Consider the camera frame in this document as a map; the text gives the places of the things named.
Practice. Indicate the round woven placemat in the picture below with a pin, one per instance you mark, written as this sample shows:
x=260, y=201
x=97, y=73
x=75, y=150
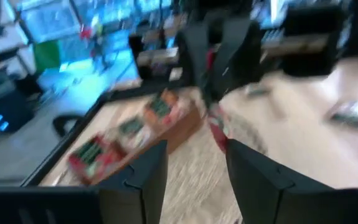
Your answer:
x=194, y=186

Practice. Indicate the orange tea packet silver back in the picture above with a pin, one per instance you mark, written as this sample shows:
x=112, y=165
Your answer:
x=353, y=113

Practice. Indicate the red tea packet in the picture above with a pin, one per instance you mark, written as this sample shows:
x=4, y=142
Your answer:
x=94, y=155
x=219, y=133

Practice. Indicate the wooden tea box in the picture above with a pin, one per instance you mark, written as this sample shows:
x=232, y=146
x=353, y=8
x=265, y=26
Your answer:
x=181, y=130

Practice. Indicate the black device blue lights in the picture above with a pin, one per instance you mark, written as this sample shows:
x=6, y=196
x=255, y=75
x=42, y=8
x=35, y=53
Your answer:
x=7, y=115

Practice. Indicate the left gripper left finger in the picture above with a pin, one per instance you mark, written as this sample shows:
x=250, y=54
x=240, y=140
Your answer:
x=141, y=193

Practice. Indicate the tan tea packet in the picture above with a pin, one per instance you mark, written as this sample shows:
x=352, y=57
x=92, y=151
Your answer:
x=133, y=129

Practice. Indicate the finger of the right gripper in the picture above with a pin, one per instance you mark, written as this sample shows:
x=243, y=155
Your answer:
x=194, y=53
x=238, y=53

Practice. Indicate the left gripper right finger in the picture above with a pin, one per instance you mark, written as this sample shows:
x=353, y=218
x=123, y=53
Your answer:
x=259, y=193

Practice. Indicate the green board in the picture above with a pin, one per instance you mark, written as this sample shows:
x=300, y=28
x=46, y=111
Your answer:
x=46, y=56

